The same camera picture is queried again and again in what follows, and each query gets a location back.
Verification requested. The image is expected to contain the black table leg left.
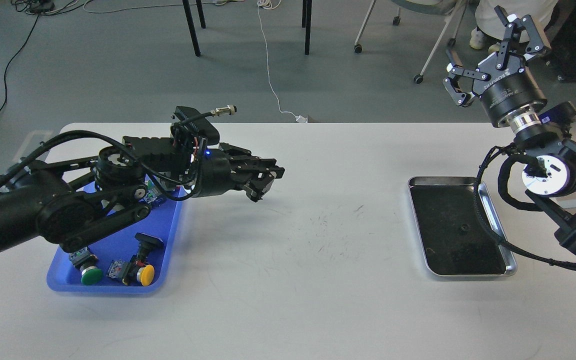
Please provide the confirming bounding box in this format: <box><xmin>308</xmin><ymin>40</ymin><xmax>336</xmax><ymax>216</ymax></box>
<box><xmin>182</xmin><ymin>0</ymin><xmax>207</xmax><ymax>57</ymax></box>

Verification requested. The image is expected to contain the blue plastic tray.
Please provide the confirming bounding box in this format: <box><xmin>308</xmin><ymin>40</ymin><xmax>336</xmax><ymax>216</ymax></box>
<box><xmin>46</xmin><ymin>200</ymin><xmax>185</xmax><ymax>295</ymax></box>

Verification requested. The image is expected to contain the black table leg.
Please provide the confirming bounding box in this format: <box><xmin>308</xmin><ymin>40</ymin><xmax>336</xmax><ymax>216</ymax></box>
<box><xmin>182</xmin><ymin>0</ymin><xmax>207</xmax><ymax>57</ymax></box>
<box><xmin>301</xmin><ymin>0</ymin><xmax>313</xmax><ymax>56</ymax></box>

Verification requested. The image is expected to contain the yellow push button switch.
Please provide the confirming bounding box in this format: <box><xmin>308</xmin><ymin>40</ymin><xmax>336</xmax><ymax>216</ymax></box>
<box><xmin>106</xmin><ymin>259</ymin><xmax>155</xmax><ymax>287</ymax></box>

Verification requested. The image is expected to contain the silver metal tray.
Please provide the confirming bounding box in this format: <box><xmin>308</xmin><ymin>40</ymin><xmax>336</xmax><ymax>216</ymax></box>
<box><xmin>407</xmin><ymin>176</ymin><xmax>517</xmax><ymax>281</ymax></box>

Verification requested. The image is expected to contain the red push button switch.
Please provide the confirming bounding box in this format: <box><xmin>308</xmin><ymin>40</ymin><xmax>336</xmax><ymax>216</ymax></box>
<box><xmin>142</xmin><ymin>181</ymin><xmax>166</xmax><ymax>208</ymax></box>

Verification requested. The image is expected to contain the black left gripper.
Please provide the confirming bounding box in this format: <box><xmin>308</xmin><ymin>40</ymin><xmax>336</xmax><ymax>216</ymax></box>
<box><xmin>170</xmin><ymin>105</ymin><xmax>285</xmax><ymax>203</ymax></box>

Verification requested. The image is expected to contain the green mushroom push button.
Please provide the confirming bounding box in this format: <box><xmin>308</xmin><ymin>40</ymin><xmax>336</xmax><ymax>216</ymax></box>
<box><xmin>68</xmin><ymin>246</ymin><xmax>104</xmax><ymax>286</ymax></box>

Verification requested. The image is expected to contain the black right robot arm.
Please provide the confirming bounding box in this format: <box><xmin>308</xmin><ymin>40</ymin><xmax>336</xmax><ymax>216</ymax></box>
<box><xmin>443</xmin><ymin>6</ymin><xmax>576</xmax><ymax>271</ymax></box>

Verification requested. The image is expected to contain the white cable on floor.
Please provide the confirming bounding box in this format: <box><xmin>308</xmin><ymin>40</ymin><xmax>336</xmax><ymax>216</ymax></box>
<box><xmin>256</xmin><ymin>0</ymin><xmax>309</xmax><ymax>124</ymax></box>

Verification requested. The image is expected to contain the person in background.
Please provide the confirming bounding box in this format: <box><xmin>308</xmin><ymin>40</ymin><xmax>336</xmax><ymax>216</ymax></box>
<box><xmin>469</xmin><ymin>0</ymin><xmax>558</xmax><ymax>51</ymax></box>

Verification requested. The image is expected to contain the white office chair base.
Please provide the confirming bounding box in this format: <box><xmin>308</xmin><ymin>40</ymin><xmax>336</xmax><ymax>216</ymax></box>
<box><xmin>353</xmin><ymin>0</ymin><xmax>469</xmax><ymax>85</ymax></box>

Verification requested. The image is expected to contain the black selector switch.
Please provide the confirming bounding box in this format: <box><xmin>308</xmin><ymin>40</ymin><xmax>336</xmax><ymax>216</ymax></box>
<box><xmin>134</xmin><ymin>232</ymin><xmax>164</xmax><ymax>263</ymax></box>

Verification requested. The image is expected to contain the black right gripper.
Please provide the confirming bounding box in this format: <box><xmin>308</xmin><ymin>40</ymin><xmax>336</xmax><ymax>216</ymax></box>
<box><xmin>442</xmin><ymin>6</ymin><xmax>553</xmax><ymax>128</ymax></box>

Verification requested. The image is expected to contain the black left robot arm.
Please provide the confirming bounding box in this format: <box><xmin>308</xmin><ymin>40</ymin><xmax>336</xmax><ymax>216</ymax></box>
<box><xmin>0</xmin><ymin>105</ymin><xmax>285</xmax><ymax>284</ymax></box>

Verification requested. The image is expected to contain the black table leg right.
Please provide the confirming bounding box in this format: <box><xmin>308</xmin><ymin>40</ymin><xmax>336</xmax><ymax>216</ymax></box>
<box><xmin>301</xmin><ymin>0</ymin><xmax>313</xmax><ymax>56</ymax></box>

